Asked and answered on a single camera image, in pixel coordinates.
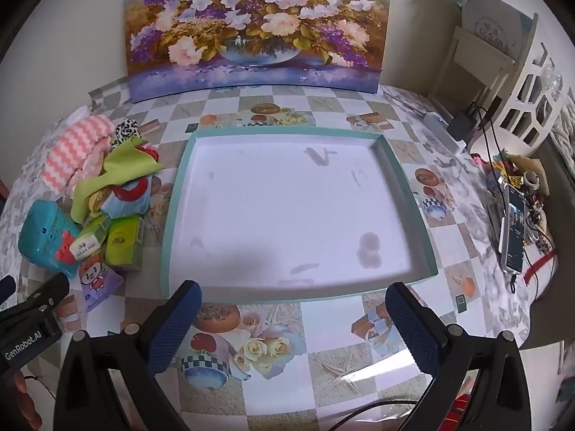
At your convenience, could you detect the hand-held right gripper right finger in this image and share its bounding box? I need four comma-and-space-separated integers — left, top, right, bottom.
385, 282, 531, 431

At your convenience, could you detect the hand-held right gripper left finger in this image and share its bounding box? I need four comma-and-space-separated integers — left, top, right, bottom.
53, 279, 203, 431

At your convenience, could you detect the cartoon print purple cloth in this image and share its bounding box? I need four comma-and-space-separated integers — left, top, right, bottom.
77, 254, 124, 312

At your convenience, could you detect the green tissue pack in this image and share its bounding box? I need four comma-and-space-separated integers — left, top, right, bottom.
69, 213, 112, 261
103, 215, 144, 272

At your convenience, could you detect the pink white chevron cloth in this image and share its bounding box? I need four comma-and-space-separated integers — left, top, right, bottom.
87, 189, 109, 214

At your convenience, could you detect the blue sock with red band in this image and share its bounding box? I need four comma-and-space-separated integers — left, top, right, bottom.
101, 175, 158, 216

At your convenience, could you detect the red tape ring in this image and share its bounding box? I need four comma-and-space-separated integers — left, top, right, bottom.
112, 177, 153, 203

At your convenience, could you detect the pink white chevron towel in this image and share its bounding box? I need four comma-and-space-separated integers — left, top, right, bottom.
42, 116, 115, 191

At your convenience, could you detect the lime green cloth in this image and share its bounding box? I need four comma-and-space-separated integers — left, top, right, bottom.
71, 137, 165, 224

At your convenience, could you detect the teal shallow cardboard box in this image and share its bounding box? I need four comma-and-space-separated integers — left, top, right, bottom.
161, 126, 438, 302

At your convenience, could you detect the leopard print scrunchie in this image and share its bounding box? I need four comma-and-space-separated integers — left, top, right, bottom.
111, 117, 142, 148

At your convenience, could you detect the person's left hand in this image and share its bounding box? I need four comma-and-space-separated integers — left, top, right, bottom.
13, 368, 42, 429

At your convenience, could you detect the teal plastic toy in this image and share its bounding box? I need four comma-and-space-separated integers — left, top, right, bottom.
18, 200, 84, 277

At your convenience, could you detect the checked printed tablecloth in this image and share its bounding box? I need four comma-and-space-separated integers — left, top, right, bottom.
0, 78, 562, 420

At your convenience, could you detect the smartphone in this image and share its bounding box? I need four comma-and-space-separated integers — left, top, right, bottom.
498, 184, 528, 274

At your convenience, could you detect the white power strip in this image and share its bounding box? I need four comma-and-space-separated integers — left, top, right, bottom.
422, 112, 468, 156

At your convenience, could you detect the pile of small trinkets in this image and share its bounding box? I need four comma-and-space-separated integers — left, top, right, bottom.
471, 148, 558, 256

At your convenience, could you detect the black power adapter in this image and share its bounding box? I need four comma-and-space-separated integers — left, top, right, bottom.
447, 110, 477, 142

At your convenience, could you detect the grey knit blanket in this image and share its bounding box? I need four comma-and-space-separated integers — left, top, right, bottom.
550, 94, 575, 167

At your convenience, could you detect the white wooden stool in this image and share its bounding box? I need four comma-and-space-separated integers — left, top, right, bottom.
429, 27, 517, 117

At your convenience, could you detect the floral still life painting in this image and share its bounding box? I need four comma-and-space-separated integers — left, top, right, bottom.
123, 0, 394, 104

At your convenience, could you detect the white printed box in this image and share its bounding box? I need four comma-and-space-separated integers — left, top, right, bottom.
460, 0, 537, 59

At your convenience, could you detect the red cable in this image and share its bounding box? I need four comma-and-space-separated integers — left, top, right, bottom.
523, 251, 558, 283

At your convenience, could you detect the black cable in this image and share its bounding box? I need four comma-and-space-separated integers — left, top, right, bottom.
467, 101, 510, 176

